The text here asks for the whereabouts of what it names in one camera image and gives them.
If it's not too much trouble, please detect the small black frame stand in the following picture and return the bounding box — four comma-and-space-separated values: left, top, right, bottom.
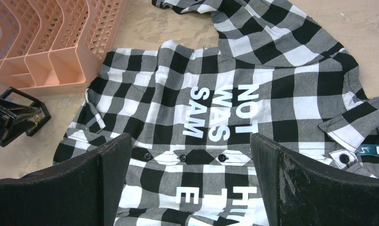
0, 87, 51, 137

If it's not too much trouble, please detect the black white plaid shirt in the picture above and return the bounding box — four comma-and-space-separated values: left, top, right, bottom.
53, 0, 379, 226

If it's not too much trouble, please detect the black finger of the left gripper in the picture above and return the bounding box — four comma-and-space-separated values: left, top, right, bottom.
0, 98, 42, 147

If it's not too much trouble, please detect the orange plastic file organizer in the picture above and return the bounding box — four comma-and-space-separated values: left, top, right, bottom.
0, 0, 127, 97

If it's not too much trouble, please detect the gold glitter brooch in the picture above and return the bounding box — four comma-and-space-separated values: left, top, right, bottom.
27, 114, 43, 129

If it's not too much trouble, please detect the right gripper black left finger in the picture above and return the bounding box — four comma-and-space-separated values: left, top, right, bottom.
0, 133, 132, 226

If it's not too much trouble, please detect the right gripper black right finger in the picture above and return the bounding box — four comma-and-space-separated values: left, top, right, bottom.
250, 133, 379, 226

